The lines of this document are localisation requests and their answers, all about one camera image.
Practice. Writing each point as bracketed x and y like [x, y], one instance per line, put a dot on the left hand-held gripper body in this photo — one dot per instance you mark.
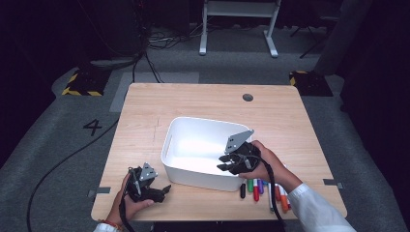
[141, 191]

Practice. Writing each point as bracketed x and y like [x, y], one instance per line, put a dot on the grey curtain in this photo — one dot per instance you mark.
[341, 32]

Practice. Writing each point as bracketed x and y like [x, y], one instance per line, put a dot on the grey table grommet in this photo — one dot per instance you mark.
[247, 97]

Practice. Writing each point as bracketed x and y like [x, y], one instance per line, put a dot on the white plastic storage bin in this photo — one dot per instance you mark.
[193, 151]

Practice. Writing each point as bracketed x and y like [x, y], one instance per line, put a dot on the black stand legs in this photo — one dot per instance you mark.
[311, 50]

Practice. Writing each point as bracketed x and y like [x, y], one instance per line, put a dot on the grey tape piece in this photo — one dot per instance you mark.
[100, 190]
[332, 182]

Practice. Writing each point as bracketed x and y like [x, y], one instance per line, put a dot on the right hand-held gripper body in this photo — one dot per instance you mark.
[249, 150]

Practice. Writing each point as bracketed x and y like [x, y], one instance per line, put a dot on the pile of coloured markers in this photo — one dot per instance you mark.
[283, 203]

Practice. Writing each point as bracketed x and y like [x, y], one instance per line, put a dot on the black marker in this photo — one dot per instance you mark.
[242, 191]

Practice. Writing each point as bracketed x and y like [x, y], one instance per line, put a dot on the person's right hand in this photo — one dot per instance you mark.
[274, 170]

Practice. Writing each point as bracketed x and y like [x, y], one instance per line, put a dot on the green marker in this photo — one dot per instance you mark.
[250, 187]

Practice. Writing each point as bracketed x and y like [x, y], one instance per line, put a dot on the yellow black striped base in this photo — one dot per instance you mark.
[311, 84]
[83, 83]

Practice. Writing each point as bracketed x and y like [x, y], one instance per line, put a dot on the red marker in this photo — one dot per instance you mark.
[256, 195]

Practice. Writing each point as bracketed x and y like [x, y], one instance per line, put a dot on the white desk frame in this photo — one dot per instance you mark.
[203, 32]

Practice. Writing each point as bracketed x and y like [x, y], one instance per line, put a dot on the person's left hand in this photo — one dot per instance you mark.
[125, 211]

